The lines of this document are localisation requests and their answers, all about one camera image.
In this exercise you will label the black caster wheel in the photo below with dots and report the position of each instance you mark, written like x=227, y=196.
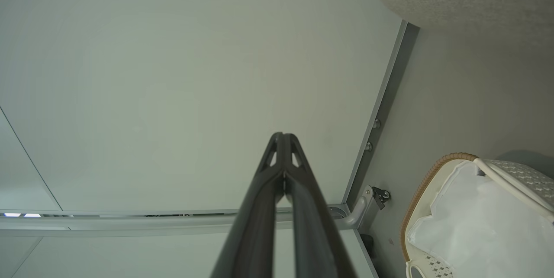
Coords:
x=381, y=194

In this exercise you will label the white wicker-rimmed laundry basket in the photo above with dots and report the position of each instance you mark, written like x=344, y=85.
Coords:
x=528, y=178

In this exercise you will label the white cloth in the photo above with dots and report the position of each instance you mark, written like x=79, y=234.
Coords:
x=476, y=226

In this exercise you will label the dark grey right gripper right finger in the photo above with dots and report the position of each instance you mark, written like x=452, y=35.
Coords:
x=316, y=234

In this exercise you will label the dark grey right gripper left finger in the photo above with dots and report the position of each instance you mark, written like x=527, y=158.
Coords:
x=255, y=226

